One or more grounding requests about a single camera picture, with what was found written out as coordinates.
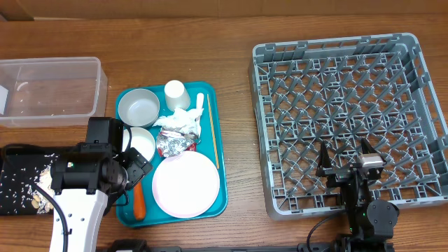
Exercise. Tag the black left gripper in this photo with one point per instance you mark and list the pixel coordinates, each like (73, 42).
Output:
(136, 164)

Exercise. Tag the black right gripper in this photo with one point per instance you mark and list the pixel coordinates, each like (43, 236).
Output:
(336, 175)

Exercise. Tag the white bowl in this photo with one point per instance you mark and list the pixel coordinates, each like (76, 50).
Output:
(142, 140)

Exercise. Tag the foil wrapper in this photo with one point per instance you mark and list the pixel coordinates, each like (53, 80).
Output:
(170, 143)

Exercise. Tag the grey bowl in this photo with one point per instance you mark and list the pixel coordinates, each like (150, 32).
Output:
(139, 108)

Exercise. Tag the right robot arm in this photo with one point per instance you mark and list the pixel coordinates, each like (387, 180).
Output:
(371, 221)

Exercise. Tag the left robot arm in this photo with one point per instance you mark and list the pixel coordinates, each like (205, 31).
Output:
(87, 181)

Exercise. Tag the grey dishwasher rack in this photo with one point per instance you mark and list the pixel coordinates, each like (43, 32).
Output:
(338, 91)

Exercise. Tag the black waste tray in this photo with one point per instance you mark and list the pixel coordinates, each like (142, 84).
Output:
(20, 165)

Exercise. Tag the orange carrot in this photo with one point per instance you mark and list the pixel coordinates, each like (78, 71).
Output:
(139, 202)

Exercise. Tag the pink plate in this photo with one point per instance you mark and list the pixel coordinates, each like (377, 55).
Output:
(187, 185)

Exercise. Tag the teal serving tray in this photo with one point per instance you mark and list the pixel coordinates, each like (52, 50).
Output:
(154, 214)

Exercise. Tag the crumpled white napkin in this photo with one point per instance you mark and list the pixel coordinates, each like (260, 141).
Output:
(181, 121)

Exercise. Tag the white paper cup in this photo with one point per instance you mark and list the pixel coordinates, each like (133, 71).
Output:
(176, 95)

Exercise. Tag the white plastic fork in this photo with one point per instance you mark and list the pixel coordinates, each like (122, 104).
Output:
(199, 107)

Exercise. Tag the wooden chopstick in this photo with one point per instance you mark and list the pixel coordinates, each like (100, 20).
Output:
(213, 132)

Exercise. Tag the rice and peanut pile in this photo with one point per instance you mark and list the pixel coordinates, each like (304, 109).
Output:
(39, 202)

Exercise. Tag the clear plastic bin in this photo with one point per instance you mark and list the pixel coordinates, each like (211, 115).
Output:
(52, 91)

